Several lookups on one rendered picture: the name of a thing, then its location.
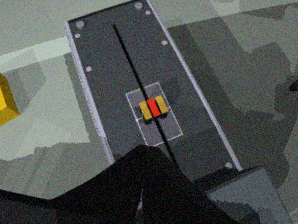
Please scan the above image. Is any dark grey l-shaped bar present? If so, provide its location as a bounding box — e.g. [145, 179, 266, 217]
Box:
[289, 80, 298, 91]

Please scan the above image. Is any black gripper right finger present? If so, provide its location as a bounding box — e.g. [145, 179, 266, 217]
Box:
[141, 147, 237, 224]

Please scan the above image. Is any yellow block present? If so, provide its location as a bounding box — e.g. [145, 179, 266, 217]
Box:
[0, 73, 20, 125]

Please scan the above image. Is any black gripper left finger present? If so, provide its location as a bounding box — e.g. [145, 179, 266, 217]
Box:
[0, 144, 148, 224]

